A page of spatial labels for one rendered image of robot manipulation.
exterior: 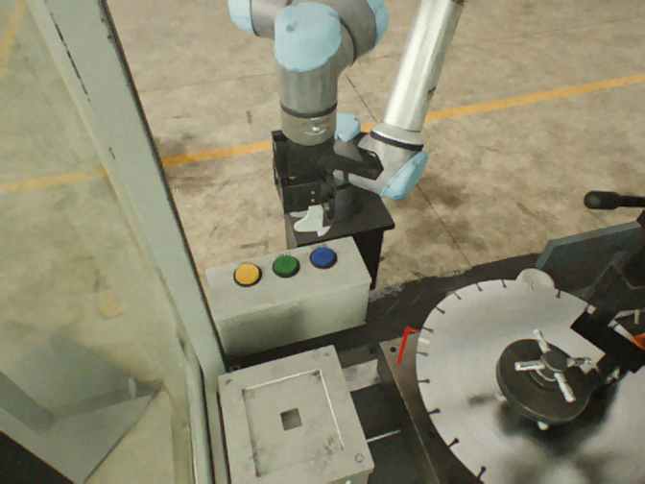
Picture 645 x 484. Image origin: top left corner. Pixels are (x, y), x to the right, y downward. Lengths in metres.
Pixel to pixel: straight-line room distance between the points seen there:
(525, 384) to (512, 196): 1.82
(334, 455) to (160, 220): 0.38
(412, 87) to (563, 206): 1.66
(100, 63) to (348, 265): 0.55
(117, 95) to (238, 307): 0.46
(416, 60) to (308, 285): 0.47
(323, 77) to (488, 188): 1.96
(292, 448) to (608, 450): 0.39
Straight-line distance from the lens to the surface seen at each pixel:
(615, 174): 2.82
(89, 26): 0.39
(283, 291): 0.79
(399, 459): 0.83
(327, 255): 0.82
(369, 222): 1.11
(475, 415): 0.66
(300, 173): 0.66
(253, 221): 2.17
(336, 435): 0.68
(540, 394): 0.69
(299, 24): 0.54
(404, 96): 0.94
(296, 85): 0.56
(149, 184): 0.47
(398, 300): 0.97
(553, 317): 0.78
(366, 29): 0.63
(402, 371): 0.78
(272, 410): 0.70
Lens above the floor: 1.54
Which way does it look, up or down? 47 degrees down
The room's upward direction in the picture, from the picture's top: straight up
